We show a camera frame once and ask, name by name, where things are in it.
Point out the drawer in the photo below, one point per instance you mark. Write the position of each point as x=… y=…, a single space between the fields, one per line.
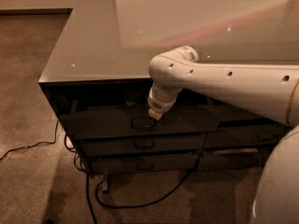
x=246 y=136
x=124 y=121
x=143 y=144
x=231 y=116
x=143 y=164
x=230 y=160

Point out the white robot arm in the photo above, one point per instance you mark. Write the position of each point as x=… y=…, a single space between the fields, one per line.
x=271 y=91

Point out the white robot base shell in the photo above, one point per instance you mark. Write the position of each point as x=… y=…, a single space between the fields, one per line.
x=277 y=196

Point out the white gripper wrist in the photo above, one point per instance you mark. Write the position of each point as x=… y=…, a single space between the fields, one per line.
x=158 y=104

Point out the green snack bag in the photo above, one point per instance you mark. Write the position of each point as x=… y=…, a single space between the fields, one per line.
x=130 y=103

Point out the dark cabinet with glossy top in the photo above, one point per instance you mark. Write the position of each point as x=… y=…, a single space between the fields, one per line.
x=102 y=57

